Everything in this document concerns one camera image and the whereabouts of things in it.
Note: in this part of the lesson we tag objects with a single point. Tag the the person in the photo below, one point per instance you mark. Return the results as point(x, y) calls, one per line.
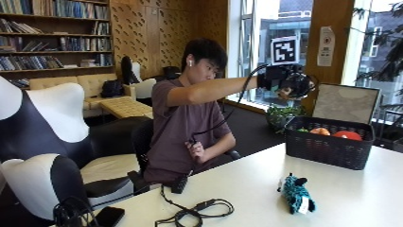
point(179, 126)

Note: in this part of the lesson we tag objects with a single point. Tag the black office chair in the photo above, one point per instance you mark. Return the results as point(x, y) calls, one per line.
point(139, 142)

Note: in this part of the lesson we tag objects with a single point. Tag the small white black lounge chair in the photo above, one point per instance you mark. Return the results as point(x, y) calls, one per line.
point(37, 186)

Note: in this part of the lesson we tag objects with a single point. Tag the white cube with black markers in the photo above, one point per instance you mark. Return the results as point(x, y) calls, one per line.
point(284, 50)

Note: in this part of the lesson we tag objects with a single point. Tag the black smartphone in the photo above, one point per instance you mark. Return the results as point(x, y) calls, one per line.
point(106, 217)

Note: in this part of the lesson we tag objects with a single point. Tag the orange fruit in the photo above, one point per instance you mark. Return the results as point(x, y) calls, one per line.
point(319, 131)

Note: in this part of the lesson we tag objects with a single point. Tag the wooden bookshelf with books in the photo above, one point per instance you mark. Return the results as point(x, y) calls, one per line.
point(54, 34)

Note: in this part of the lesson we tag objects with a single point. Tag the tree outside window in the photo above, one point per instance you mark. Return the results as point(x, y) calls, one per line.
point(388, 47)

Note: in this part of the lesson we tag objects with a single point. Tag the green vegetable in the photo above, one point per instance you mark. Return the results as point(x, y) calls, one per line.
point(302, 130)

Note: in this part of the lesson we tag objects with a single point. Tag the black backpack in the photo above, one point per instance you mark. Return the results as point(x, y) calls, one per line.
point(111, 88)

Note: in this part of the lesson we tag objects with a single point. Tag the teal striped plush toy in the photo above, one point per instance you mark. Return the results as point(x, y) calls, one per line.
point(295, 194)

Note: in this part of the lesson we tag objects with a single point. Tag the large white black lounge chair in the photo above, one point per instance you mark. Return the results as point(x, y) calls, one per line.
point(41, 119)

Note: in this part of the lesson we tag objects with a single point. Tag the grey framed board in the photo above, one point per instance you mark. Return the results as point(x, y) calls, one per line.
point(344, 103)

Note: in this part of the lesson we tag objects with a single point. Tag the white earbud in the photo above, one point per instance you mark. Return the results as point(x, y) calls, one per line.
point(189, 62)

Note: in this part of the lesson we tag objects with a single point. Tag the black woven plastic basket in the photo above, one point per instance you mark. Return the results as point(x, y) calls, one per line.
point(327, 149)

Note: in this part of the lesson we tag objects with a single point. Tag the white black background chair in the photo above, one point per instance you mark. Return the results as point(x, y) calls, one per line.
point(139, 85)

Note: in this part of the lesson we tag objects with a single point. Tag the black box device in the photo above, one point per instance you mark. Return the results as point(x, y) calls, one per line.
point(179, 183)

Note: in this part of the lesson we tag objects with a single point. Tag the beige tufted ottoman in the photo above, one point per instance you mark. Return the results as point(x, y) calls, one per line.
point(125, 108)

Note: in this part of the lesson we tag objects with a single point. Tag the red fruit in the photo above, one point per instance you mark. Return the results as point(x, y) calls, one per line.
point(345, 135)

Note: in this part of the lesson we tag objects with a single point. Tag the black bag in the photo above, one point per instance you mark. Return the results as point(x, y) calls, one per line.
point(170, 72)

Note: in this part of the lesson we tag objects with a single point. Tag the white paper notice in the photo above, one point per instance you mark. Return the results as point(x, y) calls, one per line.
point(326, 46)

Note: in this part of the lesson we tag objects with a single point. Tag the green potted plant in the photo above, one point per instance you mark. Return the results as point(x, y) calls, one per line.
point(282, 116)

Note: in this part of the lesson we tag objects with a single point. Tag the beige tufted sofa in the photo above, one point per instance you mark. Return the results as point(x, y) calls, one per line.
point(89, 86)

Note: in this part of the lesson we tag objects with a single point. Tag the dark metal chair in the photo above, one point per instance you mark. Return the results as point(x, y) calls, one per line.
point(392, 126)

